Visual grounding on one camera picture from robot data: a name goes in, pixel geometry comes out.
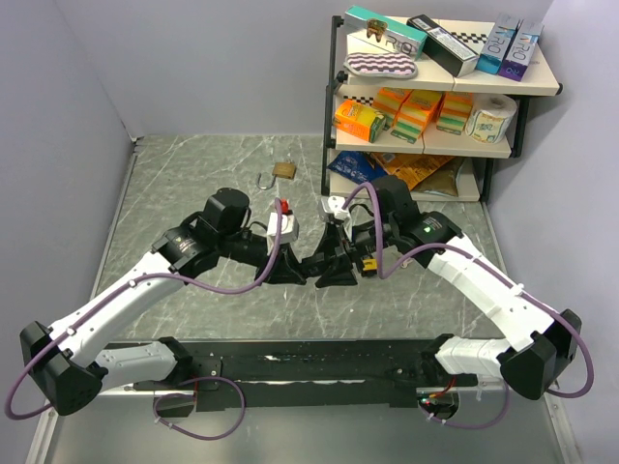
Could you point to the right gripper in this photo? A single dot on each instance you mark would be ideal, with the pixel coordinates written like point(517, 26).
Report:
point(339, 272)

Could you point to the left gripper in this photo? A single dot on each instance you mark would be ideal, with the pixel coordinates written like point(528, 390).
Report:
point(285, 268)

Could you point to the yellow padlock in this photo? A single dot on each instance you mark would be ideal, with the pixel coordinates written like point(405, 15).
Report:
point(368, 267)

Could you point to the brass padlock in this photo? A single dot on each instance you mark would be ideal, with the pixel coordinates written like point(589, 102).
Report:
point(282, 170)

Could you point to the black padlock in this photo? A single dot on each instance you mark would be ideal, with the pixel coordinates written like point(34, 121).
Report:
point(311, 267)

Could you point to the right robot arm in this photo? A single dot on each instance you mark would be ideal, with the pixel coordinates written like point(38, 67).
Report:
point(537, 341)

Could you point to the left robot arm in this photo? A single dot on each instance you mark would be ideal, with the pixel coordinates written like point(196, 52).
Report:
point(70, 360)

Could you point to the blue snack bag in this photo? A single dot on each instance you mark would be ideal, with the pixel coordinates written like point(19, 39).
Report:
point(358, 167)

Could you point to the orange snack bag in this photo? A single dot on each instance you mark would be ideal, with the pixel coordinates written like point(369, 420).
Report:
point(412, 169)

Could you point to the brown snack bag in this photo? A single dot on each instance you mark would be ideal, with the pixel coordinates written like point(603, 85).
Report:
point(444, 180)

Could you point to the orange carton box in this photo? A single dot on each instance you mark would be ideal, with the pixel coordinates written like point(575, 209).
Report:
point(362, 121)

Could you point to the middle sponge pack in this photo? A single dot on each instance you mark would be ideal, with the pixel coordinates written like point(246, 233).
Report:
point(415, 113)

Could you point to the sponge pack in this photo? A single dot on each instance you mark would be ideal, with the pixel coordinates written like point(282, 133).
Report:
point(415, 113)
point(454, 112)
point(388, 101)

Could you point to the left sponge pack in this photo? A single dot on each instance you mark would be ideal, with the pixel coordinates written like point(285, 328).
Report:
point(388, 101)

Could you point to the black and beige shelf rack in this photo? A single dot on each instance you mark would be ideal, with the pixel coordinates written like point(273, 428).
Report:
point(477, 170)

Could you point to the right sponge pack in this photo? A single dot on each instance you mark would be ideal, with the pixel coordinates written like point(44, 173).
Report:
point(454, 112)

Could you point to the pink striped sleep mask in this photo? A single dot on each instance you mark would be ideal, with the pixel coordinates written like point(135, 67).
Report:
point(391, 65)

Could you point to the toilet paper roll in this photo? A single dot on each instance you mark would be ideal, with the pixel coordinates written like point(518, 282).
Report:
point(490, 117)

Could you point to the teal toothpaste box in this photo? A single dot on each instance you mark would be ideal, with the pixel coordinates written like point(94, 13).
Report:
point(384, 33)

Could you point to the black and white box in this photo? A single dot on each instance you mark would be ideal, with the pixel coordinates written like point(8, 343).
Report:
point(447, 51)

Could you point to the blue toothpaste box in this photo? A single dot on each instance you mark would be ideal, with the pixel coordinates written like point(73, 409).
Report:
point(497, 43)

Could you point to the purple toothpaste box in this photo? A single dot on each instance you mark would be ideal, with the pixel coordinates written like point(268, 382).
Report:
point(522, 48)

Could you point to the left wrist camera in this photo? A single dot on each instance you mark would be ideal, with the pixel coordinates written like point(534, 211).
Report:
point(289, 227)

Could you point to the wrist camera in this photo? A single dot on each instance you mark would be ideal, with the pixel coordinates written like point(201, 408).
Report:
point(331, 209)
point(289, 227)

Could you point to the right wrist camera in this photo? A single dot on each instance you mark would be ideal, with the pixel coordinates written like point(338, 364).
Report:
point(331, 209)

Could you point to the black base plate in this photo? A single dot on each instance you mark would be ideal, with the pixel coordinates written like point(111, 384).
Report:
point(291, 373)

